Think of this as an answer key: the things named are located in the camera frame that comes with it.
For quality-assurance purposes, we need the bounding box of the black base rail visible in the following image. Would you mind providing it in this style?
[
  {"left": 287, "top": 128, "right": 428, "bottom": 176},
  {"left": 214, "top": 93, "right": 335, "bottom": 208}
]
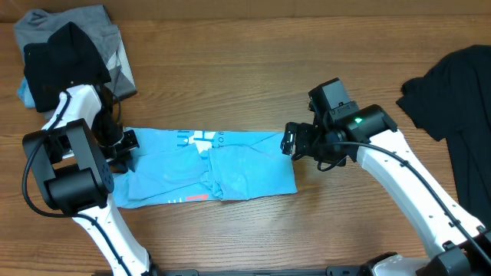
[{"left": 144, "top": 265, "right": 374, "bottom": 276}]

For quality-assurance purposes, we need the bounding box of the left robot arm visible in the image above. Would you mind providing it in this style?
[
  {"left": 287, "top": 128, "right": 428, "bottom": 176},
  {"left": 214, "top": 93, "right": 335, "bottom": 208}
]
[{"left": 21, "top": 84, "right": 160, "bottom": 275}]

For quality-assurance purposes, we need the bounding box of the folded light blue garment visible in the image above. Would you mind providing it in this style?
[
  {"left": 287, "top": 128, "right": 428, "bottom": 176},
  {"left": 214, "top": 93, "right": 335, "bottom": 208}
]
[{"left": 17, "top": 78, "right": 35, "bottom": 109}]

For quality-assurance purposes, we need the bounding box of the folded grey garment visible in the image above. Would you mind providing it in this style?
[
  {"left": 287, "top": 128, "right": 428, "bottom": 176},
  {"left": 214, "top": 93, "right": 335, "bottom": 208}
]
[{"left": 13, "top": 5, "right": 137, "bottom": 100}]

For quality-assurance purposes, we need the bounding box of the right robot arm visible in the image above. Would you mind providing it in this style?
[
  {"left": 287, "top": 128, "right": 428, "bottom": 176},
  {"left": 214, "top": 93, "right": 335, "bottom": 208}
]
[{"left": 280, "top": 78, "right": 490, "bottom": 276}]

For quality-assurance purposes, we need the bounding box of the light blue printed t-shirt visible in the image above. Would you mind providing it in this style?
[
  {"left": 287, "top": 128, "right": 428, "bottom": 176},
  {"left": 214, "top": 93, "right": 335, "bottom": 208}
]
[{"left": 113, "top": 128, "right": 297, "bottom": 209}]

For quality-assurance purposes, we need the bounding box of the folded black garment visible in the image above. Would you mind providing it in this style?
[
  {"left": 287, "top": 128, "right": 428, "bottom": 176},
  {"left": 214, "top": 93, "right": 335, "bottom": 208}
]
[{"left": 24, "top": 22, "right": 111, "bottom": 113}]

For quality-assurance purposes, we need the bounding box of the black t-shirt at right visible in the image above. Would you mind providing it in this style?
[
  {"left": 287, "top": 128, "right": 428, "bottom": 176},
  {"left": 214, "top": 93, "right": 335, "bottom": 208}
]
[{"left": 397, "top": 44, "right": 490, "bottom": 228}]

